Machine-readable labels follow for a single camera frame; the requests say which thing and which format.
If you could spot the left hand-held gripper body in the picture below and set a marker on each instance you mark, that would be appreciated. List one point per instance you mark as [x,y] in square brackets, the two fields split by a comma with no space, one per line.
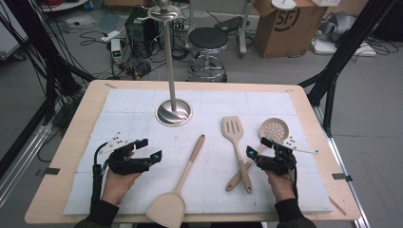
[126,164]

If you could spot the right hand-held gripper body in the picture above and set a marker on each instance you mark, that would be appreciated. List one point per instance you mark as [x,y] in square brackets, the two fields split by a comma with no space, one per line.
[278,161]

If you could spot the beige skimmer spoon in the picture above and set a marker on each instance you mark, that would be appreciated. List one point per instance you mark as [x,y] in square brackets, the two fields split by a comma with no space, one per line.
[274,129]

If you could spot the slotted beige spatula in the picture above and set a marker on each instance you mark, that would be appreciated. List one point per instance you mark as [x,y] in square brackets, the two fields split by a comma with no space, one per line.
[232,128]

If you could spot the metal utensil stand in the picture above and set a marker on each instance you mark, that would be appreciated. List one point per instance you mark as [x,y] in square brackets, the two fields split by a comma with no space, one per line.
[173,114]

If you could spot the solid beige spatula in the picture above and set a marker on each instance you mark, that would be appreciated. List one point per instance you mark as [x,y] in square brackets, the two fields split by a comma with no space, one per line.
[169,207]

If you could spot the person's left hand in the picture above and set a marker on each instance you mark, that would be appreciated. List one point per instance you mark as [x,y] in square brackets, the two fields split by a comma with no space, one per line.
[118,186]

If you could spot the person's right hand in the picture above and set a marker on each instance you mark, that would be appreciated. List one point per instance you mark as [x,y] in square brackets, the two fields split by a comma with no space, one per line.
[280,188]

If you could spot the black tape strip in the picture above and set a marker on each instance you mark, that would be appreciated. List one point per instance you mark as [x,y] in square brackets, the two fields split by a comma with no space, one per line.
[50,171]
[341,177]

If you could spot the white foam mat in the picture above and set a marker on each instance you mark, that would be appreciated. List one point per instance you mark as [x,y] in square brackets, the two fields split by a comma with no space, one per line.
[202,104]

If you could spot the brown tape strip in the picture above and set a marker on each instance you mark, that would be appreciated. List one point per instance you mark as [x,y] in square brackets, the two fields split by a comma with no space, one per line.
[337,206]

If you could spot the small white device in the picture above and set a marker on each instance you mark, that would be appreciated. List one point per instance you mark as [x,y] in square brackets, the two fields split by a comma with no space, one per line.
[116,50]

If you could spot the cardboard box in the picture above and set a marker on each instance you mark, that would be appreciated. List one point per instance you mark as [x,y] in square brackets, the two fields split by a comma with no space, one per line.
[285,41]

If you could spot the black computer tower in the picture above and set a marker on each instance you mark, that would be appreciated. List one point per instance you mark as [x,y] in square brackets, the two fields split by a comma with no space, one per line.
[139,34]

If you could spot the grey metal stand leg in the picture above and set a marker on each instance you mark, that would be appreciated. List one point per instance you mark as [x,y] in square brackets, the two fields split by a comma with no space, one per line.
[244,34]

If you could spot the white power strip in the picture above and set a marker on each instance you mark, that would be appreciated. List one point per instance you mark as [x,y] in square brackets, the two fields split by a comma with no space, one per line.
[110,36]

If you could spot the white flat panel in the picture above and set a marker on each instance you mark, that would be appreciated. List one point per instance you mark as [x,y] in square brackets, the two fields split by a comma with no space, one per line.
[329,47]

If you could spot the black round stool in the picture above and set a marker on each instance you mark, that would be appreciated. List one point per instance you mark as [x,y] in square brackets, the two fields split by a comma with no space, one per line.
[207,38]

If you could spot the black flat device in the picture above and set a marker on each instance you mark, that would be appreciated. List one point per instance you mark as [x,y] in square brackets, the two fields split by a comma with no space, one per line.
[229,24]

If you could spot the grey machine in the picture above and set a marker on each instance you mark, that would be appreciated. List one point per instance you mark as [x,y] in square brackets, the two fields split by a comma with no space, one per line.
[339,25]

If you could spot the white round disc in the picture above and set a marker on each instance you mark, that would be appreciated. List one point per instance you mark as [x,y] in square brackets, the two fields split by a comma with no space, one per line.
[283,3]

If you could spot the white round table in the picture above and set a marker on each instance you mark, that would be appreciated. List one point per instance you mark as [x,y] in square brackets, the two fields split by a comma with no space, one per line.
[63,6]

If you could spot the aluminium rail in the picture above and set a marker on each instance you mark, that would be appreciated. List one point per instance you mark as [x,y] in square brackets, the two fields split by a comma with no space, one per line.
[352,190]
[19,171]

